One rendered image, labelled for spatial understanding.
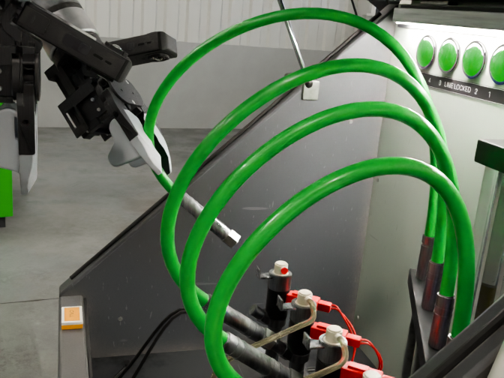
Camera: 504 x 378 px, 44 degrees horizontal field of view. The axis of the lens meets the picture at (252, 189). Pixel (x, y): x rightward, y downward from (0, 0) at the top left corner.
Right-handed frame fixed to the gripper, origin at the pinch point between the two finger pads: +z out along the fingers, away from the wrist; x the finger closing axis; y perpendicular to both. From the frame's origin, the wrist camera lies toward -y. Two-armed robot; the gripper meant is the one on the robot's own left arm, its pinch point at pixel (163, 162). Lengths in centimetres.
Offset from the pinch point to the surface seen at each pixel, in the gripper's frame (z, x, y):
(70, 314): 8.1, -6.2, 27.9
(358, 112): 12.9, 19.3, -25.0
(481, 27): 8.1, -10.0, -41.8
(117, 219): -77, -294, 163
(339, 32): -210, -708, -20
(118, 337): 13.8, -20.4, 31.8
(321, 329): 27.9, 7.1, -7.9
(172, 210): 10.0, 18.6, -5.3
